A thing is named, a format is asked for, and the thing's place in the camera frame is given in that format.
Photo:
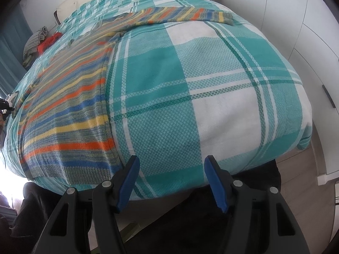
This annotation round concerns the dark cloth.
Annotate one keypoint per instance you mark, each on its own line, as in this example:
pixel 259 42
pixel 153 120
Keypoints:
pixel 31 211

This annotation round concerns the teal plaid blanket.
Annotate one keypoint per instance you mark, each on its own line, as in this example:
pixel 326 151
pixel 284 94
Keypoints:
pixel 212 98

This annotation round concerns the white wardrobe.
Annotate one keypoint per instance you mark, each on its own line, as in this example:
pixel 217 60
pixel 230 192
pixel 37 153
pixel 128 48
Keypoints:
pixel 291 18

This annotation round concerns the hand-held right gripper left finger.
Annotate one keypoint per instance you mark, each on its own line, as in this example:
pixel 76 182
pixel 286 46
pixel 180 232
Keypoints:
pixel 129 180

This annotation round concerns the grey checked cloth bundle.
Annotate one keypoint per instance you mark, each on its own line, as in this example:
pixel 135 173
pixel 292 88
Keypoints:
pixel 34 42

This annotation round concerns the striped knit sweater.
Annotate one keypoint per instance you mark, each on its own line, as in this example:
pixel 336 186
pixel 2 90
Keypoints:
pixel 66 116

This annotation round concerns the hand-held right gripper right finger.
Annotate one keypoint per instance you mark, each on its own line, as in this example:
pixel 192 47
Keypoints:
pixel 215 182

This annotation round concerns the orange cloth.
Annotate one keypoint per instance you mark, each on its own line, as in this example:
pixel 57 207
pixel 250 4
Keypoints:
pixel 46 43

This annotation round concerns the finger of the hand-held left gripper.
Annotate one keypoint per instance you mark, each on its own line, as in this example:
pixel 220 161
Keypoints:
pixel 5 105

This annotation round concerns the black rug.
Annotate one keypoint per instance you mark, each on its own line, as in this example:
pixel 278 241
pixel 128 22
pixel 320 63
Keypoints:
pixel 251 174

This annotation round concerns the teal curtain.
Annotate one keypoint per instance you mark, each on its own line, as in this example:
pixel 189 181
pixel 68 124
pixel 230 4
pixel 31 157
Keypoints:
pixel 10 53

